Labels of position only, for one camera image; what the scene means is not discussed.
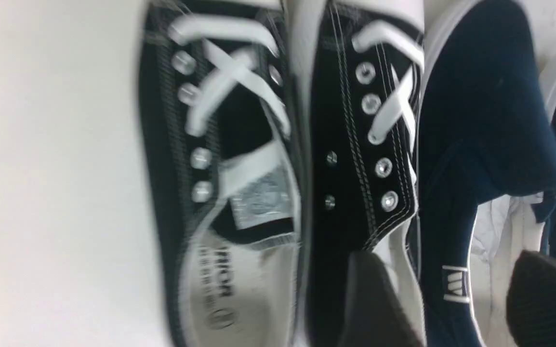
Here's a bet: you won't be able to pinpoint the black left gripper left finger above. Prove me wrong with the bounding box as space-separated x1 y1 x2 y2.
338 251 423 347

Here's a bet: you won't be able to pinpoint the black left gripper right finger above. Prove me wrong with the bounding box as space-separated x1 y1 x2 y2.
506 251 556 347

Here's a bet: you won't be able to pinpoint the black canvas sneaker white laces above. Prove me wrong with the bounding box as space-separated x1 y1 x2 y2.
289 0 426 347

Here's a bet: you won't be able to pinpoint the navy slip-on shoe left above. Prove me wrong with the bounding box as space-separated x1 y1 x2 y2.
417 0 556 347

